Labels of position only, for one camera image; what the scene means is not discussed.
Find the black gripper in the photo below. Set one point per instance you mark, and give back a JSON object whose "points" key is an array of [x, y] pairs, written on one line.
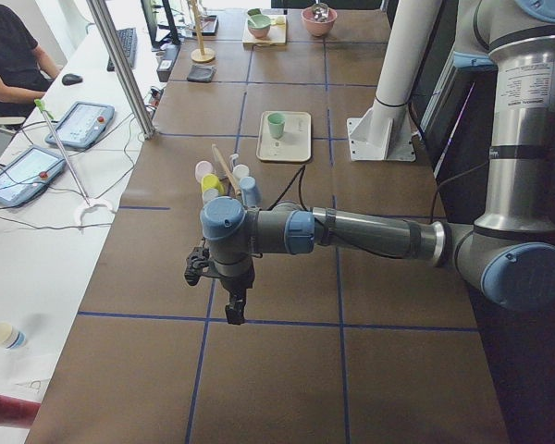
{"points": [[237, 283]]}

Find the pink bowl with ice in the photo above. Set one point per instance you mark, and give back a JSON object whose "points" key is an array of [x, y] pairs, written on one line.
{"points": [[318, 19]]}

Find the beige rabbit tray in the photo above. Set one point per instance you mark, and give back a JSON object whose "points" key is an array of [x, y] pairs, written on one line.
{"points": [[294, 145]]}

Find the red object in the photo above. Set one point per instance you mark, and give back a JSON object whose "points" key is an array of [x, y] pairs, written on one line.
{"points": [[18, 413]]}

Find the aluminium frame post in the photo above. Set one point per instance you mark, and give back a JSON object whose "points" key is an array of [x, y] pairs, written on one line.
{"points": [[107, 29]]}

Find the black keyboard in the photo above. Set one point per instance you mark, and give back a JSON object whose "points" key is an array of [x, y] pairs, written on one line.
{"points": [[128, 40]]}

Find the teach pendant tablet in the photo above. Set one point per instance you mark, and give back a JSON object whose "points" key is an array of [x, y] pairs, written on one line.
{"points": [[83, 124], [29, 175]]}

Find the metal rod green tip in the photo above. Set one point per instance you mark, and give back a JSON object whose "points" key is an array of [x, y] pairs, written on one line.
{"points": [[48, 120]]}

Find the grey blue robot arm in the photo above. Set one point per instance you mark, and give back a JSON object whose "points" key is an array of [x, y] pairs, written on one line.
{"points": [[505, 253]]}

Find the grey folded cloth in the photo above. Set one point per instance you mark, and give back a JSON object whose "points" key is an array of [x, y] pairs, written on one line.
{"points": [[201, 74]]}

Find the black computer mouse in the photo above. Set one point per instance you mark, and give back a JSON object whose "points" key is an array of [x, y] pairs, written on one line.
{"points": [[71, 79]]}

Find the wooden cutting board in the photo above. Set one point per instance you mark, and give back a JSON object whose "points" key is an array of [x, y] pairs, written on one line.
{"points": [[276, 36]]}

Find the white curved bracket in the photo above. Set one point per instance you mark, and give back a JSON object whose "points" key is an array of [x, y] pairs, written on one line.
{"points": [[92, 212]]}

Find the yellow cup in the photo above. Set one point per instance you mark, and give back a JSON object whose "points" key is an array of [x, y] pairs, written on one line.
{"points": [[212, 182]]}

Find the green cup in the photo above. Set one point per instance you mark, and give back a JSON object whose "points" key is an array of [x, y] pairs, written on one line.
{"points": [[276, 124]]}

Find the black monitor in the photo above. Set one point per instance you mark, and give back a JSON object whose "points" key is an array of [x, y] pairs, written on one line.
{"points": [[160, 23]]}

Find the near teach pendant tablet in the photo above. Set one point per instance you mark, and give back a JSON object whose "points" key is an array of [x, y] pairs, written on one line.
{"points": [[29, 175]]}

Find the white pillar with base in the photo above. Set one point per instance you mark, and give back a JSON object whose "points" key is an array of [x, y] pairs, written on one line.
{"points": [[384, 133]]}

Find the black power box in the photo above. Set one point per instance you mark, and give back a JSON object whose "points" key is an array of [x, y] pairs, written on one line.
{"points": [[166, 59]]}

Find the light blue cup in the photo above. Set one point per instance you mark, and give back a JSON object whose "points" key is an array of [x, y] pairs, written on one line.
{"points": [[250, 193]]}

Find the paper cup blue band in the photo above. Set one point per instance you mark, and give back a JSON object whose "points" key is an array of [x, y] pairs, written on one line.
{"points": [[11, 337]]}

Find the black framed glass tray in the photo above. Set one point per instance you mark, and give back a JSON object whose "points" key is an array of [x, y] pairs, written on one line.
{"points": [[208, 25]]}

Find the far teach pendant tablet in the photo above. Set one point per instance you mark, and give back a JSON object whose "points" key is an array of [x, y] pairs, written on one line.
{"points": [[83, 124]]}

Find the grey cup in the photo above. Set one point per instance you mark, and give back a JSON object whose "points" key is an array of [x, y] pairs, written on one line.
{"points": [[210, 194]]}

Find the white cup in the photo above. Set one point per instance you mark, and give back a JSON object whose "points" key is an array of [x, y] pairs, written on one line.
{"points": [[240, 171]]}

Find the wooden mug tree stand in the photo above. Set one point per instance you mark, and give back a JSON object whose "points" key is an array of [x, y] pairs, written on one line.
{"points": [[201, 54]]}

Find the green bowl with spoon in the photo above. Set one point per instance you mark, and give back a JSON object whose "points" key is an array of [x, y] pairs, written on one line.
{"points": [[258, 24]]}

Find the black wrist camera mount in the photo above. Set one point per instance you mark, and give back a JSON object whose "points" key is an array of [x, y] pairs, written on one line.
{"points": [[197, 265]]}

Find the pink cup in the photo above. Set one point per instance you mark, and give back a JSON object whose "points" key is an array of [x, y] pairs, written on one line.
{"points": [[202, 169]]}

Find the seated person in black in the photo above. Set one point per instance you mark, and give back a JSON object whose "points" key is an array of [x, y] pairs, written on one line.
{"points": [[26, 70]]}

